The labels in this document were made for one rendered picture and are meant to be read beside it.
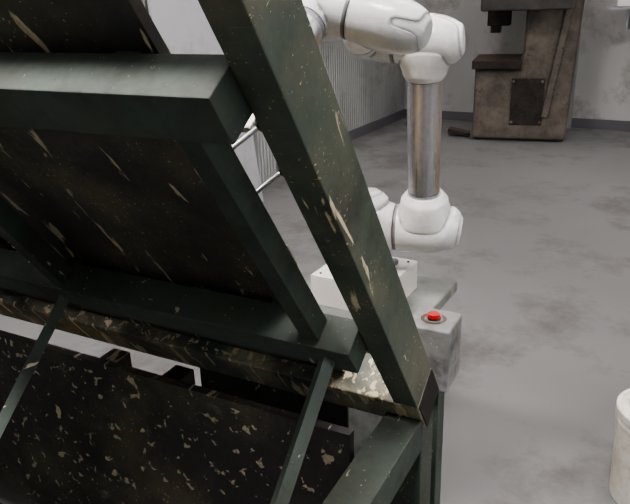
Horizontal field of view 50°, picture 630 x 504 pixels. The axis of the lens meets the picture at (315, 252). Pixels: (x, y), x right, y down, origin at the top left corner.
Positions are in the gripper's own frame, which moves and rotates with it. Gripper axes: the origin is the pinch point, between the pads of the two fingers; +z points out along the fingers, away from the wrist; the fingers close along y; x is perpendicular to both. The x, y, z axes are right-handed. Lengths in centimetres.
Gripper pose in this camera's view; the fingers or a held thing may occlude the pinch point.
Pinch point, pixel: (251, 116)
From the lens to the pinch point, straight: 125.5
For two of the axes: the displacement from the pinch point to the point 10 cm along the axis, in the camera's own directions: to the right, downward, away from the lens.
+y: -2.9, -5.8, -7.6
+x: 8.9, 1.4, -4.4
